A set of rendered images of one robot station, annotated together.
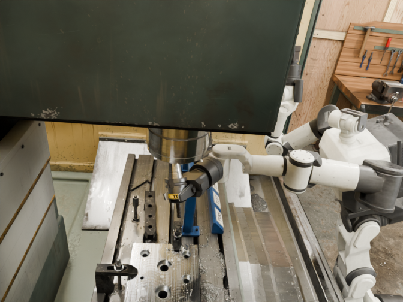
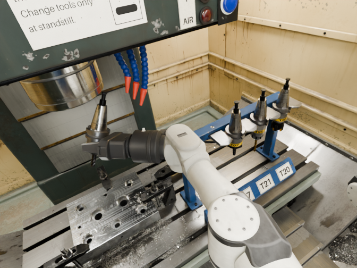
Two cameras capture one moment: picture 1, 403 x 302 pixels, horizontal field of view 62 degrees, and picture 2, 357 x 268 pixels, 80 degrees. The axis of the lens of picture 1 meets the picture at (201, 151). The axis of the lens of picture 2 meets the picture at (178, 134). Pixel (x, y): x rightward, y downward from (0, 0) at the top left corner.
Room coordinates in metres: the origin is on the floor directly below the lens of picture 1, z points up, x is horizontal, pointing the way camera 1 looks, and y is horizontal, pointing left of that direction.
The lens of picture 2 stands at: (0.82, -0.46, 1.68)
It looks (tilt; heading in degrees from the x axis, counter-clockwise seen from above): 39 degrees down; 71
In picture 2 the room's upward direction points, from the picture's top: 8 degrees counter-clockwise
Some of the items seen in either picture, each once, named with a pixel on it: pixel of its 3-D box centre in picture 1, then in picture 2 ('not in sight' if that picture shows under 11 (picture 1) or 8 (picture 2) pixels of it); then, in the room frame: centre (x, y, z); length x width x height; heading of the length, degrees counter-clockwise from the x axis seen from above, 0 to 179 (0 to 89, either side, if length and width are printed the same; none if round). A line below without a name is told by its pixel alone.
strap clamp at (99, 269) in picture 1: (117, 274); (105, 181); (0.70, 0.23, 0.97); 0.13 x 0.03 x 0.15; 96
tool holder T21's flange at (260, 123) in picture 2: not in sight; (259, 119); (1.27, 0.00, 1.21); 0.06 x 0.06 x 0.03
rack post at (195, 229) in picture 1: (189, 204); (187, 176); (1.00, 0.02, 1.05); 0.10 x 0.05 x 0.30; 96
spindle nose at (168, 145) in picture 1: (178, 127); (59, 69); (0.75, 0.06, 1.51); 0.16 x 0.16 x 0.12
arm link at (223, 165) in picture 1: (213, 166); (171, 147); (0.93, -0.05, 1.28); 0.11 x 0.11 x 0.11; 58
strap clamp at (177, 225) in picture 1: (176, 240); (158, 194); (0.87, 0.05, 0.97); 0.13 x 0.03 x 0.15; 6
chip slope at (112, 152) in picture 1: (171, 195); (248, 168); (1.39, 0.13, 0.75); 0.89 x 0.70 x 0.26; 96
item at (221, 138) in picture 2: not in sight; (221, 138); (1.11, -0.02, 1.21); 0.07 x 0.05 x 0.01; 96
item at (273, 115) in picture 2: not in sight; (270, 113); (1.33, 0.00, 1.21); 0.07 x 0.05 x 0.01; 96
